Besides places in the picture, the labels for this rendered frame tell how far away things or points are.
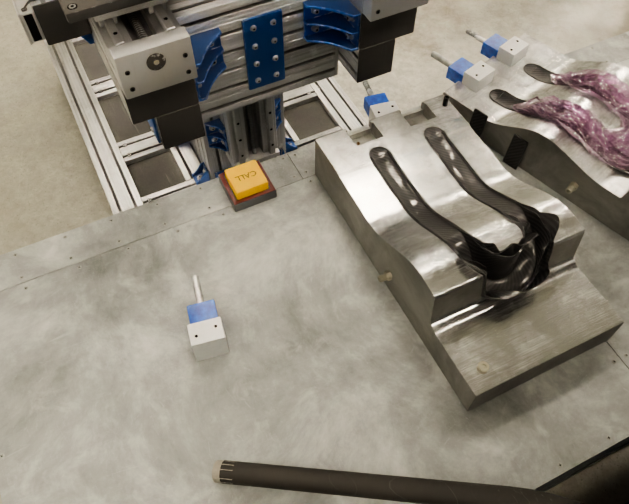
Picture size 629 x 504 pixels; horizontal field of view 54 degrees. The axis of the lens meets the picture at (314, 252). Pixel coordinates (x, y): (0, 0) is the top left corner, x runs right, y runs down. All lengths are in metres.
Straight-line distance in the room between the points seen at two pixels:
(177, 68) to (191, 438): 0.63
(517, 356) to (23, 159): 1.96
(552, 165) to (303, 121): 1.09
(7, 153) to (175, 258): 1.54
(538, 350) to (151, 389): 0.56
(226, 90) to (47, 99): 1.37
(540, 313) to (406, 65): 1.81
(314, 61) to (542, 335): 0.82
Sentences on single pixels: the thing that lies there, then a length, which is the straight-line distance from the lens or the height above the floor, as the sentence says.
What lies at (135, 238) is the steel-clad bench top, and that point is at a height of 0.80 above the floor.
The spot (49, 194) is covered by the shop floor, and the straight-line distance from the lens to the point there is 2.34.
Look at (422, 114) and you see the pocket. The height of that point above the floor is 0.86.
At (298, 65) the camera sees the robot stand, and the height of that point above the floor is 0.74.
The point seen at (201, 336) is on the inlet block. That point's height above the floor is 0.85.
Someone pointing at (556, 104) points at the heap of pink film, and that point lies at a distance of 1.20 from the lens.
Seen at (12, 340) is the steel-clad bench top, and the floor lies 0.80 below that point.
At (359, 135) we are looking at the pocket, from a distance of 1.13.
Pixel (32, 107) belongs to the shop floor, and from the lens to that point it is 2.67.
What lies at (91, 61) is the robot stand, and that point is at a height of 0.21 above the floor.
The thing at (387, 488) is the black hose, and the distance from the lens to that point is 0.81.
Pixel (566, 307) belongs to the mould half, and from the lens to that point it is 1.00.
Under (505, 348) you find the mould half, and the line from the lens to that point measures 0.93.
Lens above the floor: 1.67
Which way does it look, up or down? 56 degrees down
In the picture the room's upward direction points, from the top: straight up
